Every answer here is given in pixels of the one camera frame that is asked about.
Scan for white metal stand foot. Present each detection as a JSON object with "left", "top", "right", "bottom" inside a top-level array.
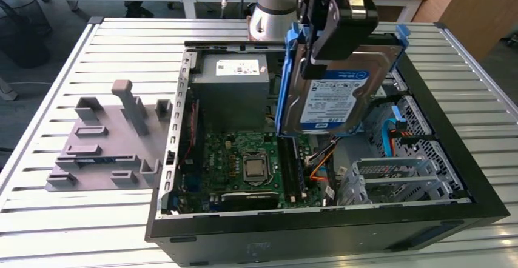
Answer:
[{"left": 0, "top": 76, "right": 20, "bottom": 101}]

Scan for blue data wire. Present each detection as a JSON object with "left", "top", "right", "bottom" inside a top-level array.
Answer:
[{"left": 379, "top": 106, "right": 406, "bottom": 159}]

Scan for black cable bundle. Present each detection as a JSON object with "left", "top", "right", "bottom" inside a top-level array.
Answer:
[{"left": 306, "top": 133, "right": 357, "bottom": 167}]

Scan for green motherboard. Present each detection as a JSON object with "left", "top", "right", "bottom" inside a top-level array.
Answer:
[{"left": 178, "top": 130, "right": 327, "bottom": 215}]

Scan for black graphics card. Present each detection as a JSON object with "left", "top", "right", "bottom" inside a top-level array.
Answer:
[{"left": 217, "top": 190, "right": 281, "bottom": 212}]

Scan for wooden cabinet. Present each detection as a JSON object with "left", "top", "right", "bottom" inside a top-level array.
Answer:
[{"left": 413, "top": 0, "right": 518, "bottom": 61}]

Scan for dark RAM stick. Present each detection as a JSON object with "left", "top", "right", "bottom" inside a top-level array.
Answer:
[{"left": 291, "top": 137, "right": 310, "bottom": 201}]

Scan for silver CPU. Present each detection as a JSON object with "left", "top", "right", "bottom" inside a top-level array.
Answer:
[{"left": 245, "top": 158, "right": 267, "bottom": 178}]

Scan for CPU socket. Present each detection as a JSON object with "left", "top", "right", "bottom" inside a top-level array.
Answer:
[{"left": 241, "top": 151, "right": 271, "bottom": 187}]

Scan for orange wires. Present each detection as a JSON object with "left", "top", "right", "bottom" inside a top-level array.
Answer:
[{"left": 310, "top": 163, "right": 331, "bottom": 187}]

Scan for hard disk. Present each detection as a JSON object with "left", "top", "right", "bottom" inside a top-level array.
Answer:
[{"left": 275, "top": 24, "right": 413, "bottom": 138}]

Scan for grey parts rack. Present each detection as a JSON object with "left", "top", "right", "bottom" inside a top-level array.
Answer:
[{"left": 44, "top": 79, "right": 176, "bottom": 193}]

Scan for metal disk bay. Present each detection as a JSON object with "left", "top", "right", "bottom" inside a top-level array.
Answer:
[{"left": 350, "top": 156, "right": 465, "bottom": 205}]

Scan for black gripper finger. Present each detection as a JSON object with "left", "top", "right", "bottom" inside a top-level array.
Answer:
[{"left": 302, "top": 0, "right": 381, "bottom": 80}]

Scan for grey power supply unit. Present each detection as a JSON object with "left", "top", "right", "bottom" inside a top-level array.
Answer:
[{"left": 189, "top": 52, "right": 271, "bottom": 133}]

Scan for black RAM slot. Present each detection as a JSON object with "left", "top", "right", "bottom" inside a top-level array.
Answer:
[{"left": 279, "top": 136, "right": 295, "bottom": 201}]

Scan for power wire with black plug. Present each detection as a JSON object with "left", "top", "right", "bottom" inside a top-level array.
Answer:
[{"left": 387, "top": 121, "right": 437, "bottom": 144}]

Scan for black chair base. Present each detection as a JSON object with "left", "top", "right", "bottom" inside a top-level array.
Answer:
[{"left": 123, "top": 0, "right": 176, "bottom": 19}]

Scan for black PC case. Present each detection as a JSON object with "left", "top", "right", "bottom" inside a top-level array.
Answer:
[{"left": 144, "top": 39, "right": 512, "bottom": 267}]

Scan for black mesh bin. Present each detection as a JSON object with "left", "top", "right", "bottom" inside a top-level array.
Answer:
[{"left": 0, "top": 0, "right": 52, "bottom": 69}]

